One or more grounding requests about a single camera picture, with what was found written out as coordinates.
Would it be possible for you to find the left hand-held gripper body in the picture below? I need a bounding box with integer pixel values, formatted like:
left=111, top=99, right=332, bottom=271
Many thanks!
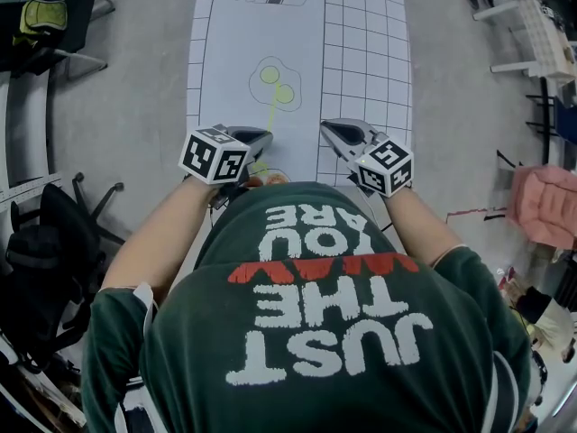
left=179, top=124, right=262, bottom=209

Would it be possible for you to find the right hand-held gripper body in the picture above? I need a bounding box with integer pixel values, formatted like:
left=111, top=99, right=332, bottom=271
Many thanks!
left=346, top=131, right=415, bottom=198

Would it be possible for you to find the yellow-green star stick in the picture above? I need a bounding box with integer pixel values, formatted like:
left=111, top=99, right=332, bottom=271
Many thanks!
left=251, top=81, right=284, bottom=176

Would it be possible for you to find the small patterned cup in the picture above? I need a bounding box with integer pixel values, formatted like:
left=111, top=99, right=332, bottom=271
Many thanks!
left=248, top=169, right=290, bottom=187

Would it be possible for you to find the person's left forearm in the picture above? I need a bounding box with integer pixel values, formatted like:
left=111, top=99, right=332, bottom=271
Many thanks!
left=99, top=179, right=227, bottom=298

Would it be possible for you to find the person's right forearm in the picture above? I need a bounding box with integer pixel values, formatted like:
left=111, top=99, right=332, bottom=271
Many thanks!
left=382, top=189, right=466, bottom=271

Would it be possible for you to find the white printed tablecloth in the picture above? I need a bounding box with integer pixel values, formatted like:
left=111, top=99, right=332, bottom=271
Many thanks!
left=184, top=0, right=415, bottom=188

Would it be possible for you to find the black office chair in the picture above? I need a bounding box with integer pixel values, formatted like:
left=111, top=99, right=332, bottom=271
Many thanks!
left=3, top=171, right=128, bottom=372

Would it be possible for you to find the pink quilted cushion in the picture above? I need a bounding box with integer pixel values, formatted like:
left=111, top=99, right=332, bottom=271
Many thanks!
left=508, top=163, right=577, bottom=248

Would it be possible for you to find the person's green printed shirt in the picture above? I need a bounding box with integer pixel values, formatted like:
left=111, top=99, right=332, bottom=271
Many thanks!
left=80, top=180, right=545, bottom=433

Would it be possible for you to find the white curved desk edge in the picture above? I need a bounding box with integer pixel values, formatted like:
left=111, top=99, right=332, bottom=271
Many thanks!
left=0, top=68, right=63, bottom=216

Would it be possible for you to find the white table with checked cloth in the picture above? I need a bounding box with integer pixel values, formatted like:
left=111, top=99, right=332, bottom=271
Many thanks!
left=472, top=0, right=577, bottom=81

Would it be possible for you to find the black backpack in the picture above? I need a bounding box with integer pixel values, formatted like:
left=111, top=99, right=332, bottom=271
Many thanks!
left=3, top=223, right=98, bottom=369

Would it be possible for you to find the yellow-green vest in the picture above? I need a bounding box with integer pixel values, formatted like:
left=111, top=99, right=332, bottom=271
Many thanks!
left=12, top=0, right=69, bottom=48

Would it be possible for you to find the black frame chair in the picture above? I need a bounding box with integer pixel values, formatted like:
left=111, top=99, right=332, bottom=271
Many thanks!
left=524, top=77, right=577, bottom=167

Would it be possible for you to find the black metal-frame chair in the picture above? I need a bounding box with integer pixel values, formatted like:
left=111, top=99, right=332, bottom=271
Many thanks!
left=0, top=0, right=116, bottom=79

